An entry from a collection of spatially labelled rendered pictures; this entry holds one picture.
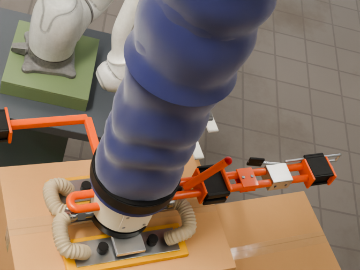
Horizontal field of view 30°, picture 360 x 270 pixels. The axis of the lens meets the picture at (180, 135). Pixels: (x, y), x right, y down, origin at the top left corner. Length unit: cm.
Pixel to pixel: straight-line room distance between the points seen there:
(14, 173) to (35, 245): 22
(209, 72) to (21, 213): 81
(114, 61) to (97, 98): 36
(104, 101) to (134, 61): 108
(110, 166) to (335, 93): 253
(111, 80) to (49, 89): 30
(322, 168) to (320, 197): 142
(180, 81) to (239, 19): 19
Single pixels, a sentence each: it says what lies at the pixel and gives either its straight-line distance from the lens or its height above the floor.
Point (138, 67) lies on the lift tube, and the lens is 130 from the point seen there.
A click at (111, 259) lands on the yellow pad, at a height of 97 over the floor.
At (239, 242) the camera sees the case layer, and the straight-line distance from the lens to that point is 245.
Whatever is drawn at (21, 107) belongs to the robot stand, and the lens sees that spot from 231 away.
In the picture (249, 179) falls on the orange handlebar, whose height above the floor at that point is 109.
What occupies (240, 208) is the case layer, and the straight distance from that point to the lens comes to 252.
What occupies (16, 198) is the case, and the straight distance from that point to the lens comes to 187.
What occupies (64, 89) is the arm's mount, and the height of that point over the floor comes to 81.
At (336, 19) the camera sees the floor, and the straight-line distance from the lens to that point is 443.
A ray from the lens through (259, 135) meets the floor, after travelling 351.
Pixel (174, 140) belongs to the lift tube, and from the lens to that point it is 140.
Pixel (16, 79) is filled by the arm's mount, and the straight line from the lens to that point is 230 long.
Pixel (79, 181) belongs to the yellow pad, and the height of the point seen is 97.
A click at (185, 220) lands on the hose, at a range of 184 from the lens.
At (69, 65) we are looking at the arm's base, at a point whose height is 84.
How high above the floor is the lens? 255
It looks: 50 degrees down
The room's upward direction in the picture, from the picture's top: 25 degrees clockwise
